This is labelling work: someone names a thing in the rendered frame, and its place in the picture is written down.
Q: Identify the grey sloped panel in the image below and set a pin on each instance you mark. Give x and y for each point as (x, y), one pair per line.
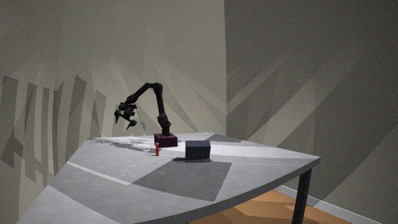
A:
(198, 151)

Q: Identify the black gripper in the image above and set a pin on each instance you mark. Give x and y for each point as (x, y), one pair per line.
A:
(125, 116)

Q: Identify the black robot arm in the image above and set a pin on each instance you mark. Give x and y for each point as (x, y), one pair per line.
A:
(162, 118)

